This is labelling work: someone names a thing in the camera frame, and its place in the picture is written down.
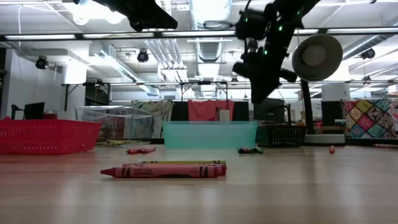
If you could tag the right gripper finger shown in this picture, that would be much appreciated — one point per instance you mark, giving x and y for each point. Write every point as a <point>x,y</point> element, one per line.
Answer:
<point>261,93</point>

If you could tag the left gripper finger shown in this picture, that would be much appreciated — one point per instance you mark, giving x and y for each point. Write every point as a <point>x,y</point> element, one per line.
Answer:
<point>152,23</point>
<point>152,9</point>

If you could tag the green crayon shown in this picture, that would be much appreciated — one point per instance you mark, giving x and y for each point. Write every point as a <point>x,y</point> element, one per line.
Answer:
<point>186,162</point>
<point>259,151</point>
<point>121,142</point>
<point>251,150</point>

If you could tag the red crayon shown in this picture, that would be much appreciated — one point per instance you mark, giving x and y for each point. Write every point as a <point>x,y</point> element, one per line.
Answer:
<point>132,151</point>
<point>245,150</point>
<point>222,169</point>
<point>148,149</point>
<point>161,172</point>
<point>331,149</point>

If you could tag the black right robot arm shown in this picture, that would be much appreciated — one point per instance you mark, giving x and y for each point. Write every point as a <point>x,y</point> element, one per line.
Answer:
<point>286,18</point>

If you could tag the black partition panel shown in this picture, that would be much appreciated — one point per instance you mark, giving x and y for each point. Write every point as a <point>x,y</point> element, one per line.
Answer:
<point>241,110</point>
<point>181,111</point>

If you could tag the black ceiling spotlight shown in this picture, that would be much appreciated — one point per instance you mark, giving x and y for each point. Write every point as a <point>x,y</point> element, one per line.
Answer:
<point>42,62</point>
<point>368,53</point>
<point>143,56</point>

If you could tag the white desk lamp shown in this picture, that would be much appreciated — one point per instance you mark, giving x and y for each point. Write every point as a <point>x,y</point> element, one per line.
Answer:
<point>317,56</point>

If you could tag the black plastic basket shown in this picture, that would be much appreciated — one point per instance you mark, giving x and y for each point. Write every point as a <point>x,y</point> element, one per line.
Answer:
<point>283,137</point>

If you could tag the black overhead light bar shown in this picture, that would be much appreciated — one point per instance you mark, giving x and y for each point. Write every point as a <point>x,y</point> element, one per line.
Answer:
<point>79,36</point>

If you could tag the purple crayon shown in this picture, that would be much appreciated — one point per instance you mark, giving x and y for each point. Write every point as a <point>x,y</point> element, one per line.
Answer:
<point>240,151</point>

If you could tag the red cloth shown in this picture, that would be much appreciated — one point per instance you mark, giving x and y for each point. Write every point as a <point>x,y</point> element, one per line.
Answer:
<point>202,110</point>

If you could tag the teal plastic bin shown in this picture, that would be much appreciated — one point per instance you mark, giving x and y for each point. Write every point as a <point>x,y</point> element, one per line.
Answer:
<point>210,135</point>

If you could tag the dark shelf unit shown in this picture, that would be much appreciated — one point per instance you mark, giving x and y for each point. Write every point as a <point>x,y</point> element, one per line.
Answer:
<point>96,95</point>

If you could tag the floral patterned cloth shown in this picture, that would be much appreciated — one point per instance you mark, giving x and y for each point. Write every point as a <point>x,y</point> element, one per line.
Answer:
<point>161,115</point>

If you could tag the clear plastic bin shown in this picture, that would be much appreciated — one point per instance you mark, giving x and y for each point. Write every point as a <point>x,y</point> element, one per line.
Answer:
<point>115,124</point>

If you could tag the colourful patchwork quilt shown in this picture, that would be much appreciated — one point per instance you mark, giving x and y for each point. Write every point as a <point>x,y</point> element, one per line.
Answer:
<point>370,118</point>

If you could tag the red plastic basket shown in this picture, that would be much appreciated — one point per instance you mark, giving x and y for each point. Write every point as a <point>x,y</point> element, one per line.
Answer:
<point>46,137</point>

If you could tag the black metal table frame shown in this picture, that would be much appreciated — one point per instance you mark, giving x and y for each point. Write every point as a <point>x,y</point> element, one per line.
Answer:
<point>66,102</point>

